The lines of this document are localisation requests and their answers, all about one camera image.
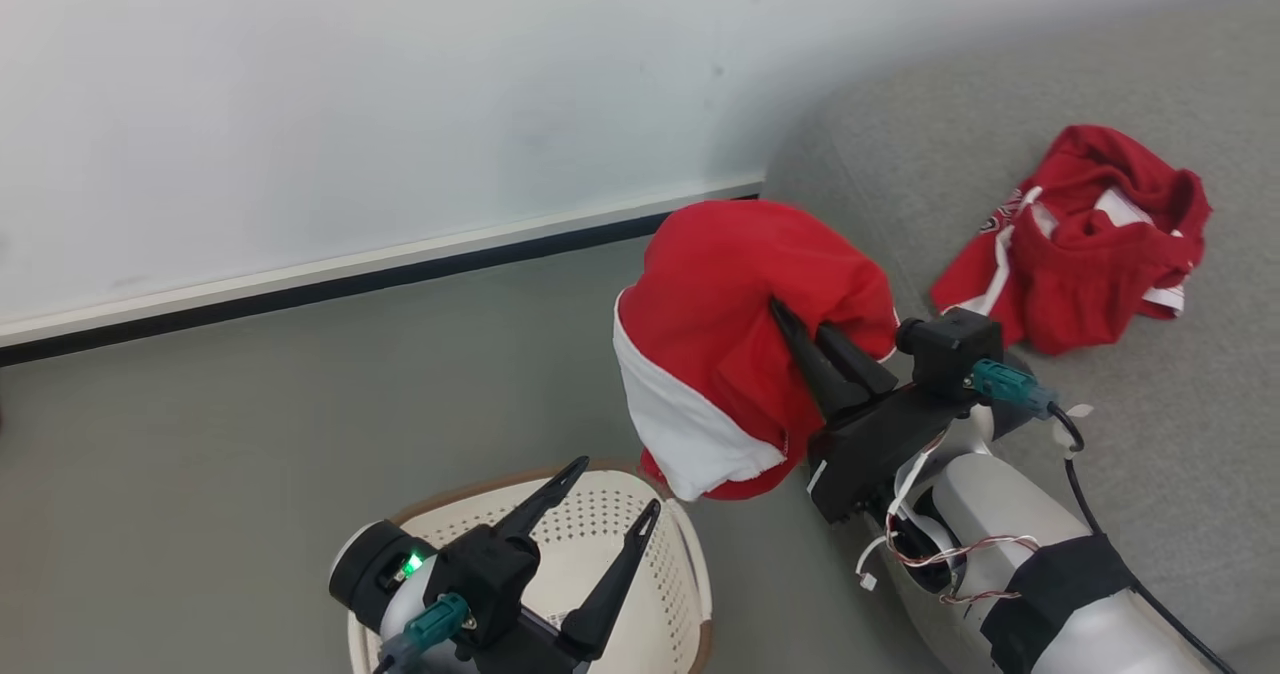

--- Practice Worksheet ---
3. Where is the thin white red wire bundle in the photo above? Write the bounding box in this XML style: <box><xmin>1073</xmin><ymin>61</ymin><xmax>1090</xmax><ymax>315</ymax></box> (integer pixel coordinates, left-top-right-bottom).
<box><xmin>855</xmin><ymin>434</ymin><xmax>1041</xmax><ymax>607</ymax></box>

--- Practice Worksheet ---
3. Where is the left teal cable connector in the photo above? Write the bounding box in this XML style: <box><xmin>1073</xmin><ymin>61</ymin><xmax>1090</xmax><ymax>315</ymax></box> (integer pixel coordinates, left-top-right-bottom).
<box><xmin>378</xmin><ymin>592</ymin><xmax>473</xmax><ymax>670</ymax></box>

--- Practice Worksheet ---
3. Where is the right teal cable connector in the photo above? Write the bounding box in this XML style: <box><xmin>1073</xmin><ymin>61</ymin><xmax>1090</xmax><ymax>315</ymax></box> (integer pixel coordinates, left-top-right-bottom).
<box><xmin>968</xmin><ymin>358</ymin><xmax>1059</xmax><ymax>421</ymax></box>

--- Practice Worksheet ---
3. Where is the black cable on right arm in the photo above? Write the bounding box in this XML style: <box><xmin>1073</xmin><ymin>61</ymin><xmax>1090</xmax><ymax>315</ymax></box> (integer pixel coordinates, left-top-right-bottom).
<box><xmin>1045</xmin><ymin>402</ymin><xmax>1241</xmax><ymax>674</ymax></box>

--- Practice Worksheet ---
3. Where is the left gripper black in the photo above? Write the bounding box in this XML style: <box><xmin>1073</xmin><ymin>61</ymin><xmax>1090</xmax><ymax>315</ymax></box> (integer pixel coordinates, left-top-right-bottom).
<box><xmin>450</xmin><ymin>456</ymin><xmax>663</xmax><ymax>674</ymax></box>

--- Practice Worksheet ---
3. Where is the teal cable connector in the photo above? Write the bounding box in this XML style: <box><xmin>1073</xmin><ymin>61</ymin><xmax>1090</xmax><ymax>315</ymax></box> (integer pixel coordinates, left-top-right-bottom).
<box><xmin>968</xmin><ymin>358</ymin><xmax>1059</xmax><ymax>421</ymax></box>
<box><xmin>378</xmin><ymin>592</ymin><xmax>473</xmax><ymax>670</ymax></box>

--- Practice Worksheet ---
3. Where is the red garment with white panel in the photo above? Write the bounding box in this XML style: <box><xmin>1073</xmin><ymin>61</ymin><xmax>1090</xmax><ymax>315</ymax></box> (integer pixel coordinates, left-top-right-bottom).
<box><xmin>612</xmin><ymin>199</ymin><xmax>901</xmax><ymax>503</ymax></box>

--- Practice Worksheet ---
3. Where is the grey fabric sofa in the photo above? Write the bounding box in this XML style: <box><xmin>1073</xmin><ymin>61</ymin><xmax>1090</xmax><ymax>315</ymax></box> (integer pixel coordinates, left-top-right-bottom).
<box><xmin>760</xmin><ymin>0</ymin><xmax>1280</xmax><ymax>674</ymax></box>

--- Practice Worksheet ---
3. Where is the white perforated laundry basket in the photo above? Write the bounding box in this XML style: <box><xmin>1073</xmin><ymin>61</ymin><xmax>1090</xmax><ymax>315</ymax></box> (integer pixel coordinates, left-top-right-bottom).
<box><xmin>347</xmin><ymin>462</ymin><xmax>714</xmax><ymax>674</ymax></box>

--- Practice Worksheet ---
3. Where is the white baseboard with dark strip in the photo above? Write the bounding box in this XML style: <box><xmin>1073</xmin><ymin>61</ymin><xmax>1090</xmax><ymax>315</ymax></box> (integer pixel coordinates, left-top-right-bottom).
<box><xmin>0</xmin><ymin>180</ymin><xmax>766</xmax><ymax>369</ymax></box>

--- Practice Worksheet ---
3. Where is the red jersey with white stripes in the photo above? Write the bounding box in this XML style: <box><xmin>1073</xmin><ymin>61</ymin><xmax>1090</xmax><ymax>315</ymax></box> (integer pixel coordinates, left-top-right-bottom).
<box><xmin>930</xmin><ymin>124</ymin><xmax>1213</xmax><ymax>357</ymax></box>

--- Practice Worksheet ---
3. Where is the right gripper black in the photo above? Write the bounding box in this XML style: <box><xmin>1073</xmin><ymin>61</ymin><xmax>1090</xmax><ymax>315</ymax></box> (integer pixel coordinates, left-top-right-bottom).
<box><xmin>769</xmin><ymin>296</ymin><xmax>977</xmax><ymax>526</ymax></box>

